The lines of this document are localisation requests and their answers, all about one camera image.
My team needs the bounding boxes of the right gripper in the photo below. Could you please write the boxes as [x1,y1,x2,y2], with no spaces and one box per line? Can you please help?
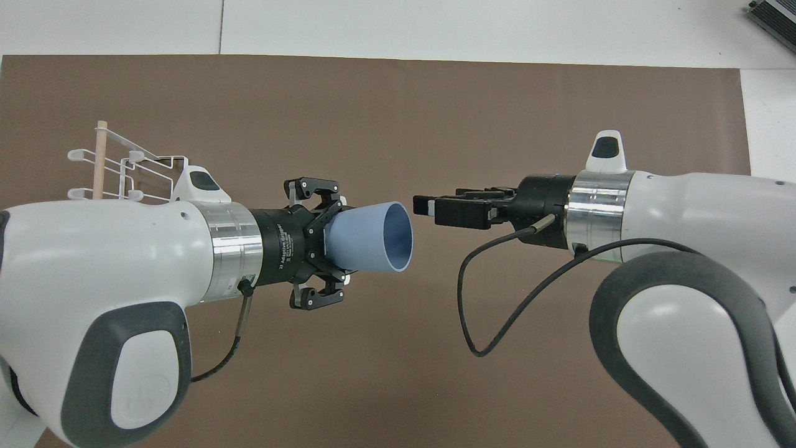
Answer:
[496,174,577,251]

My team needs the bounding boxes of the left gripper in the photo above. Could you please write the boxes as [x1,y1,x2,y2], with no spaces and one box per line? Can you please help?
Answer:
[251,177,349,311]

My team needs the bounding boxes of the blue cup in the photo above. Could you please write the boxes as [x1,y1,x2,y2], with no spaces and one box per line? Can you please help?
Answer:
[323,200,414,274]

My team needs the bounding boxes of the grey ribbed box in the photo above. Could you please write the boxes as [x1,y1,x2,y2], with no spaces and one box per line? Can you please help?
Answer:
[747,0,796,55]

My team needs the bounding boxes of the black cable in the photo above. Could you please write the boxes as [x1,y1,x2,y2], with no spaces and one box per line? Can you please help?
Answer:
[457,214,705,359]
[190,279,256,383]

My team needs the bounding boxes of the white wire cup holder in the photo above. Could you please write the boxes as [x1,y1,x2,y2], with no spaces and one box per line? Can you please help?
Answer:
[67,120,190,205]

